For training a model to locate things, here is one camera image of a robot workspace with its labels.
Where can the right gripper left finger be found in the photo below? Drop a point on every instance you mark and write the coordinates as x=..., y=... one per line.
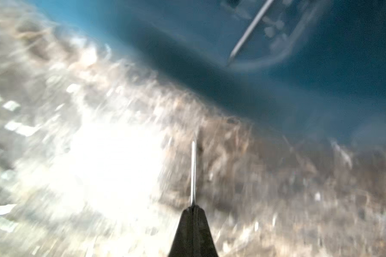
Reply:
x=182, y=245

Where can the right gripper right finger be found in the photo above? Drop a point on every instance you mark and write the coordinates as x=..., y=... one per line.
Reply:
x=203, y=245

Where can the steel nail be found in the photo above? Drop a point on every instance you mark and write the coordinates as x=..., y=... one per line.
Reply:
x=193, y=172
x=247, y=33

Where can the teal plastic storage box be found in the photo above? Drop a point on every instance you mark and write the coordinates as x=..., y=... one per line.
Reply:
x=309, y=69

